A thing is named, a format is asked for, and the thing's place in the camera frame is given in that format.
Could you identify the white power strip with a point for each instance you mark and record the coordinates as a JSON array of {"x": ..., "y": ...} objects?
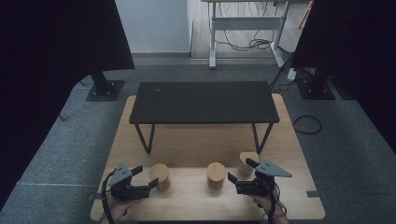
[{"x": 291, "y": 74}]

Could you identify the grey tape piece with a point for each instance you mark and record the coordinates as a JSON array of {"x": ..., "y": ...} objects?
[
  {"x": 313, "y": 193},
  {"x": 97, "y": 196}
]

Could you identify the black shelf with metal legs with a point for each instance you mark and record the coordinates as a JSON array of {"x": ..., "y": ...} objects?
[{"x": 202, "y": 102}]

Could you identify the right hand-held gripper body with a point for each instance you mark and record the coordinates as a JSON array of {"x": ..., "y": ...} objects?
[{"x": 258, "y": 186}]

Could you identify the glass jar with wooden lid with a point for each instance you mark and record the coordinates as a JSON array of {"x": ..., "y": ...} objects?
[
  {"x": 216, "y": 171},
  {"x": 159, "y": 172},
  {"x": 244, "y": 155}
]

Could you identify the black stand base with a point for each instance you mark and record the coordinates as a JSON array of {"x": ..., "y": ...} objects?
[
  {"x": 104, "y": 91},
  {"x": 316, "y": 90}
]

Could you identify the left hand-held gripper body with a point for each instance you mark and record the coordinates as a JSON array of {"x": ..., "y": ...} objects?
[{"x": 127, "y": 191}]

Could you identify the white desk frame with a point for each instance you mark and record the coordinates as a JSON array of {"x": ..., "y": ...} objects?
[{"x": 246, "y": 23}]

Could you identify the orange stick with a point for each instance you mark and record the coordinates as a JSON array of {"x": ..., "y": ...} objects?
[{"x": 305, "y": 15}]

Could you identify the person's left hand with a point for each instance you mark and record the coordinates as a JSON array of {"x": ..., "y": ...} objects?
[{"x": 120, "y": 208}]

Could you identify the person's right hand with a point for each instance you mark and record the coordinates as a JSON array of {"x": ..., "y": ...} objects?
[{"x": 271, "y": 207}]

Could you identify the black curtain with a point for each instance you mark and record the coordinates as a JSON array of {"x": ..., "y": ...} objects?
[
  {"x": 351, "y": 46},
  {"x": 46, "y": 62}
]

